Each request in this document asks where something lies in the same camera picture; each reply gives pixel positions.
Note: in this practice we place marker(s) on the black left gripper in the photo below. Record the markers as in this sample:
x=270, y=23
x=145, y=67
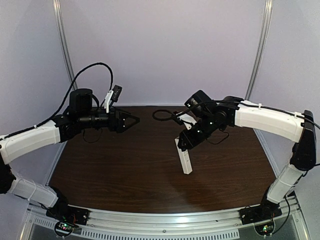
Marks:
x=113, y=120

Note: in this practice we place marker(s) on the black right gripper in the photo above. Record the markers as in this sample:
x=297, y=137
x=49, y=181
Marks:
x=189, y=135

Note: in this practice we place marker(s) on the white remote control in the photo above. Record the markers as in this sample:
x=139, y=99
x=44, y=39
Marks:
x=184, y=159

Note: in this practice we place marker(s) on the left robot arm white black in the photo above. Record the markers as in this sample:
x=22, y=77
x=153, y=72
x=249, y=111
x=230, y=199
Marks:
x=78, y=116

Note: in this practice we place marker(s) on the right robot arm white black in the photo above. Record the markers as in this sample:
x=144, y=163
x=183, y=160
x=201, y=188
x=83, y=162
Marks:
x=210, y=115

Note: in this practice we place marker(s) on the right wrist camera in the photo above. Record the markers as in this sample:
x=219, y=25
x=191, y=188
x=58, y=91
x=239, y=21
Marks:
x=185, y=119

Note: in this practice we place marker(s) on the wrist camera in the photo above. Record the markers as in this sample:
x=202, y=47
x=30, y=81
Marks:
x=185, y=119
x=111, y=97

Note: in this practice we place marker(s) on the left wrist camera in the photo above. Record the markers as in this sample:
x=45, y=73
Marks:
x=111, y=97

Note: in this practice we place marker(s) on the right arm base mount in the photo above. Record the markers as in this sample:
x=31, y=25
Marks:
x=262, y=218

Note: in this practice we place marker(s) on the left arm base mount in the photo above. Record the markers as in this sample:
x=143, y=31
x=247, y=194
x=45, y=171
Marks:
x=68, y=218

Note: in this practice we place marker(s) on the left aluminium frame post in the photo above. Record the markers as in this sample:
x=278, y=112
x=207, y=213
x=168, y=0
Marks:
x=63, y=39

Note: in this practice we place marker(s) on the aluminium frame post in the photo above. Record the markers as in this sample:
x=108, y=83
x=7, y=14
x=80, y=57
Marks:
x=263, y=36
x=63, y=39

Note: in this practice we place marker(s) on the front aluminium rail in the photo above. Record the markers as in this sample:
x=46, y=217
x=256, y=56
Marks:
x=210, y=225

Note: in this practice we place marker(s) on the right aluminium frame post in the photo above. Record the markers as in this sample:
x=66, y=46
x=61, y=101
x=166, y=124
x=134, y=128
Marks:
x=263, y=36

